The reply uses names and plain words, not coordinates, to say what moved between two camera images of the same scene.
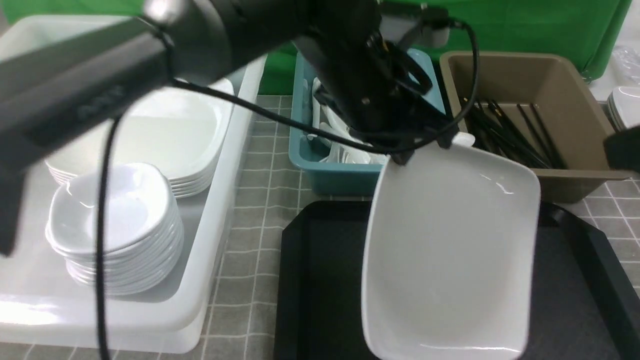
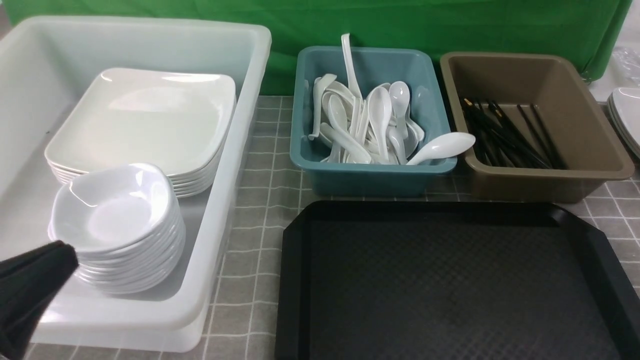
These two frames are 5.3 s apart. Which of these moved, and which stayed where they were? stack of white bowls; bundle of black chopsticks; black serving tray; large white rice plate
Moved: large white rice plate
Stayed: black serving tray; bundle of black chopsticks; stack of white bowls
